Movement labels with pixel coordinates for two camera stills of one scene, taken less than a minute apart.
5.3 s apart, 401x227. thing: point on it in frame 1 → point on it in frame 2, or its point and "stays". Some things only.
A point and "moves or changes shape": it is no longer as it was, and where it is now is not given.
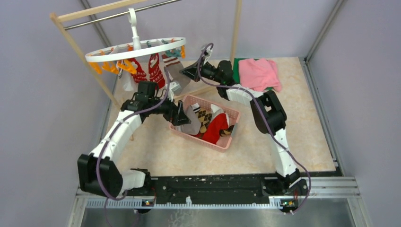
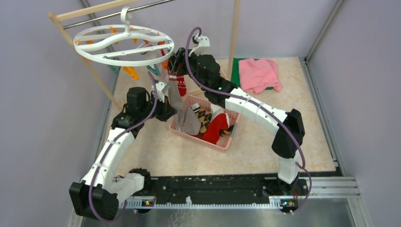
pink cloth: [259, 75] stays
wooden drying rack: [57, 16] stays
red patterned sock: [155, 73] → [180, 81]
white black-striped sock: [196, 108] stays
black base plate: [223, 189] stays
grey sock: [174, 70] moves or changes shape
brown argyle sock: [204, 118] stays
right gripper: [192, 71] → [178, 59]
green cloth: [236, 74] stays
